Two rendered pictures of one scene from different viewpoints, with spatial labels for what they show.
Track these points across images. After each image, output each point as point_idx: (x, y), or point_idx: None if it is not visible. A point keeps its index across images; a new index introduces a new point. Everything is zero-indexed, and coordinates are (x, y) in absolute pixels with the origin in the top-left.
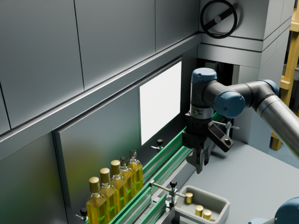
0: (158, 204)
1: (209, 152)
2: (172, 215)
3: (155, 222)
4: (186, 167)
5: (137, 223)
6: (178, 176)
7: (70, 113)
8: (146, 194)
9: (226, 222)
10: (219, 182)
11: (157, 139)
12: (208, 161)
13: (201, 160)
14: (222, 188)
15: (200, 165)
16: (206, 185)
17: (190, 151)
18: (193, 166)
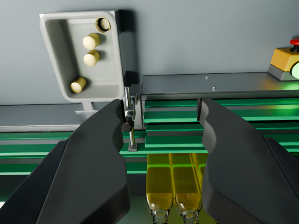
0: (175, 118)
1: (90, 144)
2: (137, 86)
3: (180, 100)
4: (33, 119)
5: None
6: (61, 119)
7: None
8: (160, 142)
9: (71, 7)
10: (4, 61)
11: None
12: (117, 102)
13: (255, 152)
14: (9, 50)
15: (251, 128)
16: (27, 75)
17: (0, 135)
18: (15, 112)
